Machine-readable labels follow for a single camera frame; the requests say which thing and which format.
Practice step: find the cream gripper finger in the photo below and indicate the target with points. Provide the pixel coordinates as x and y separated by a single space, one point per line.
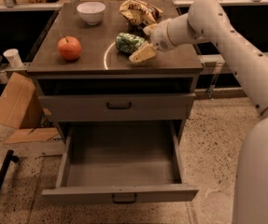
145 51
149 29

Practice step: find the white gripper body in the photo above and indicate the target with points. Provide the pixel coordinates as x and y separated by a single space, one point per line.
160 36

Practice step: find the crushed green soda can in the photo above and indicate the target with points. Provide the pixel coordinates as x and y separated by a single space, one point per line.
128 43

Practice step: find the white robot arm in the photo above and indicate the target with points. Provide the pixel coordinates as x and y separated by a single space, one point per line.
207 21

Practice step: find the grey drawer cabinet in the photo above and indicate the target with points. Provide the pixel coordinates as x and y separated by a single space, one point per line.
99 57

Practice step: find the grey top drawer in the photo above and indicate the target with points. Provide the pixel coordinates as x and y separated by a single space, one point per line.
66 100

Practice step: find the open grey middle drawer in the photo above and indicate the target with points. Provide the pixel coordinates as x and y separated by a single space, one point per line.
121 162

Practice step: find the crumpled yellow chip bag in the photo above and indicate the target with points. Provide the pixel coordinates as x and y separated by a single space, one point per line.
138 12

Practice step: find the white ceramic bowl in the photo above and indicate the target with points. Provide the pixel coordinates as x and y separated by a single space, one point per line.
91 12

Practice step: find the red apple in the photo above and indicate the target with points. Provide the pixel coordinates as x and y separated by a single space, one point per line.
69 48

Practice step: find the white paper cup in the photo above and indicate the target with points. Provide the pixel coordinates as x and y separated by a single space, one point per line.
13 57

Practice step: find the flat cardboard sheet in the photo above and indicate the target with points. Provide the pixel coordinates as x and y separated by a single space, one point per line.
34 135

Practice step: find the brown cardboard box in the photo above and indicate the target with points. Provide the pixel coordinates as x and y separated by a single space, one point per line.
19 107

